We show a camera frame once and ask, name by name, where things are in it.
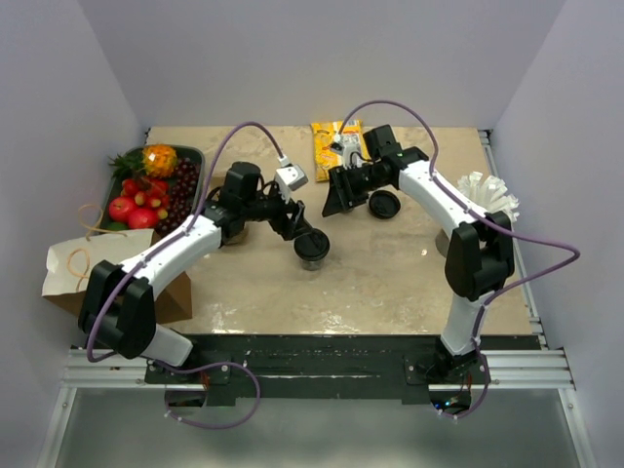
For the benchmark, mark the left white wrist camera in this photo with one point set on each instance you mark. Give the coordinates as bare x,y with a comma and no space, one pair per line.
289,177

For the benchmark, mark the cardboard cup carrier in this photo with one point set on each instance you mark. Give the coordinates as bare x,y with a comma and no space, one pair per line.
238,238

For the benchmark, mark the aluminium frame rail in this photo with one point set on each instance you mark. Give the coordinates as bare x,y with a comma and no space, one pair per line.
513,369

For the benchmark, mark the small red fruits cluster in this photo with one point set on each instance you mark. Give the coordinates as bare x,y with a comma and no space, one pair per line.
150,193

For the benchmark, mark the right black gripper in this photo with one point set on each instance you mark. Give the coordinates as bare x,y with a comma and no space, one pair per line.
341,195

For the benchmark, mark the red apple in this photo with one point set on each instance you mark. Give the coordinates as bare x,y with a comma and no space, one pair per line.
142,218
120,208

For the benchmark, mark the grey straw holder cup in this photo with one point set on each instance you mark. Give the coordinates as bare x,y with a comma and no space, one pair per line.
442,243

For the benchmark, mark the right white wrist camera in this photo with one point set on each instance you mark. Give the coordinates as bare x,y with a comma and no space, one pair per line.
348,149

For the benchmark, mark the orange toy pineapple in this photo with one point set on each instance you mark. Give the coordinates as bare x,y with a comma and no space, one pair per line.
159,160

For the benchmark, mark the green lime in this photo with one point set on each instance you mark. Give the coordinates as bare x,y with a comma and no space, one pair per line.
116,226

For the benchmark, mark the black fruit tray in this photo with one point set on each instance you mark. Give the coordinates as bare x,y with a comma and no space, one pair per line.
129,165

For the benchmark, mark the black cup lid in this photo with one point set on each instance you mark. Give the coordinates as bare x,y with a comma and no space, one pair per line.
384,204
312,246

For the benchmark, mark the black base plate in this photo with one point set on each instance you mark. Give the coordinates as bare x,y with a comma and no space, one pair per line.
338,367

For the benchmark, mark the purple grapes bunch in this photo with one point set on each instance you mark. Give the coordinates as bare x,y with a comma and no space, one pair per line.
178,203

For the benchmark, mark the brown paper bag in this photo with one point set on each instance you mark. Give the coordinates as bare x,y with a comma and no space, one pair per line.
70,263

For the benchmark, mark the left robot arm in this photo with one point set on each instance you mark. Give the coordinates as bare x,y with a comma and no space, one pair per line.
118,310

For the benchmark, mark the dark coffee cup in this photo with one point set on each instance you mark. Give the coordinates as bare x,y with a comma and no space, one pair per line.
312,264

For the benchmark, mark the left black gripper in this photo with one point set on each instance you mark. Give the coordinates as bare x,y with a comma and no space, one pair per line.
284,225

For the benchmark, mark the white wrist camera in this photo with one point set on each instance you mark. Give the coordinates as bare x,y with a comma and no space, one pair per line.
289,177
348,149

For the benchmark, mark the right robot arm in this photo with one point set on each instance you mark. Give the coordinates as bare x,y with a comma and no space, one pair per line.
480,255

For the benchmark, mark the yellow snack bag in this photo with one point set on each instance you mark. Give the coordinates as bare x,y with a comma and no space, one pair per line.
323,132

